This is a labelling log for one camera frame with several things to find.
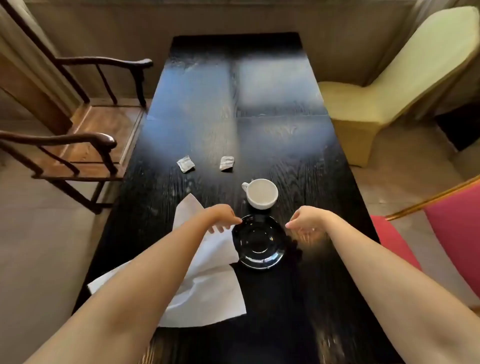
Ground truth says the person's left hand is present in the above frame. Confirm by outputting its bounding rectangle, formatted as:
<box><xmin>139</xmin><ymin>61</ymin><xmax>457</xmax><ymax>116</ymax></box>
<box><xmin>203</xmin><ymin>204</ymin><xmax>243</xmax><ymax>235</ymax></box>

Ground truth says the person's right hand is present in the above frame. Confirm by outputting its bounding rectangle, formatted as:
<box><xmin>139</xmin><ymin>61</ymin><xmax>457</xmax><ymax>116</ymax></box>
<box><xmin>284</xmin><ymin>205</ymin><xmax>331</xmax><ymax>240</ymax></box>

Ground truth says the white cup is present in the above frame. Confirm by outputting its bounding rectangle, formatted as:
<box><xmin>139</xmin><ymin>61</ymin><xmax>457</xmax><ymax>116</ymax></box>
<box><xmin>241</xmin><ymin>178</ymin><xmax>280</xmax><ymax>211</ymax></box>

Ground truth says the black saucer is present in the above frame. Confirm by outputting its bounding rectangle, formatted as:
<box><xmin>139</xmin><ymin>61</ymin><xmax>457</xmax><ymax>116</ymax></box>
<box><xmin>231</xmin><ymin>214</ymin><xmax>289</xmax><ymax>270</ymax></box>

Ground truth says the white cloth napkin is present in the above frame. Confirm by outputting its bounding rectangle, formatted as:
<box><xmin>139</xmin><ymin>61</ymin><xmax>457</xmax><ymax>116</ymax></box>
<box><xmin>87</xmin><ymin>193</ymin><xmax>247</xmax><ymax>329</ymax></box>

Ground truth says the person's right forearm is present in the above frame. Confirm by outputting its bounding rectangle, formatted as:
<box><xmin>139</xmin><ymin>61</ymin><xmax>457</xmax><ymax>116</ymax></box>
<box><xmin>321</xmin><ymin>209</ymin><xmax>480</xmax><ymax>364</ymax></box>

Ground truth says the person's left forearm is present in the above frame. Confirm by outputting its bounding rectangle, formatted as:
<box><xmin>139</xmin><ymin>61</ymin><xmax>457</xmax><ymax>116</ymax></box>
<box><xmin>22</xmin><ymin>209</ymin><xmax>211</xmax><ymax>364</ymax></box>

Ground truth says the black wooden table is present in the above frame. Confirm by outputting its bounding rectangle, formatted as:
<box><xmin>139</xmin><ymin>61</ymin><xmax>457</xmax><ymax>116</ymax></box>
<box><xmin>72</xmin><ymin>32</ymin><xmax>404</xmax><ymax>364</ymax></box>

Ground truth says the yellow covered chair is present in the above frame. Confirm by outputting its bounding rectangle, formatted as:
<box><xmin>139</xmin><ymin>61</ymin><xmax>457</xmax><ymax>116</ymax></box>
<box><xmin>317</xmin><ymin>5</ymin><xmax>480</xmax><ymax>168</ymax></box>

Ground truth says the dark wooden armchair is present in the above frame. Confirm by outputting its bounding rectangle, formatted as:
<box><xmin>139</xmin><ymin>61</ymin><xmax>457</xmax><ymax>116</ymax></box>
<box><xmin>0</xmin><ymin>0</ymin><xmax>154</xmax><ymax>215</ymax></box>

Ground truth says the pink chair with gold frame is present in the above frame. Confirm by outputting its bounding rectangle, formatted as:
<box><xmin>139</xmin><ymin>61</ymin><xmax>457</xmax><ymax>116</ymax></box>
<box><xmin>370</xmin><ymin>175</ymin><xmax>480</xmax><ymax>301</ymax></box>

